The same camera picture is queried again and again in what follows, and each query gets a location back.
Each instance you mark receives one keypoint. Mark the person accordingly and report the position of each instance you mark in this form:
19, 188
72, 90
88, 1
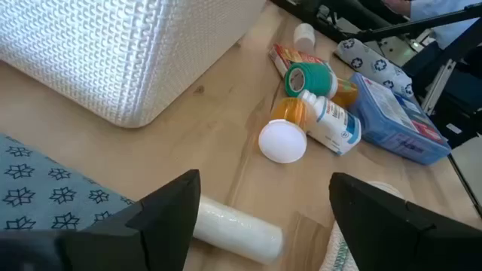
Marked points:
448, 19

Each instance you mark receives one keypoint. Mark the silver aluminium extrusion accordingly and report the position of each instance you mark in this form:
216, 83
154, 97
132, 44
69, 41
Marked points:
438, 86

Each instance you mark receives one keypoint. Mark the orange pill bottle white cap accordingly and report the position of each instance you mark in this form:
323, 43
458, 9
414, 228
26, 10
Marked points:
282, 141

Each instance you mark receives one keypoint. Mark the black metal table frame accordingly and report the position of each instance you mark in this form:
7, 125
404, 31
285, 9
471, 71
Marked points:
414, 24

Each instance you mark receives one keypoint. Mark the red Tylenol medicine box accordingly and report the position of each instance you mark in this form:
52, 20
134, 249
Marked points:
290, 56

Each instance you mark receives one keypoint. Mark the white gauze roll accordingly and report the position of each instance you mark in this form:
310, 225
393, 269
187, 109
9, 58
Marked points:
237, 231

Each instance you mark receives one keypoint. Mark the white pack blue star print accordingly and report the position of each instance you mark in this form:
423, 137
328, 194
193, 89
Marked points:
371, 62

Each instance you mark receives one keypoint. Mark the white plastic mesh basket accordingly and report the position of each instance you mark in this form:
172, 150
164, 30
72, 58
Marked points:
113, 49

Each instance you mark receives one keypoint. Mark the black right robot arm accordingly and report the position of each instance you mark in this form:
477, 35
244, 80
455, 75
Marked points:
339, 15

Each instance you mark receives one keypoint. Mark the blue star-patterned folded cloth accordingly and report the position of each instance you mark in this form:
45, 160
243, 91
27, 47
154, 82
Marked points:
45, 188

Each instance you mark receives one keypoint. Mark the green bandage roll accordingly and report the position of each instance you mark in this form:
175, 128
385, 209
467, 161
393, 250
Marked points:
314, 79

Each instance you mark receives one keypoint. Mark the white bottle blue label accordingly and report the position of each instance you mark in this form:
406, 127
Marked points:
333, 124

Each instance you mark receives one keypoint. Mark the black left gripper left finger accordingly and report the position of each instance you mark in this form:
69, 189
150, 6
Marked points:
150, 233

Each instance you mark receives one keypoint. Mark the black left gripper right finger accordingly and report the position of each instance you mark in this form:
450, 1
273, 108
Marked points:
395, 237

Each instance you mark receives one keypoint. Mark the white knit bandage roll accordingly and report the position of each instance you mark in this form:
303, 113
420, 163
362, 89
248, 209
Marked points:
335, 252

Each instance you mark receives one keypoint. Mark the small white plastic bottle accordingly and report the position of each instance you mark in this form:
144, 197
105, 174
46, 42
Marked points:
304, 37

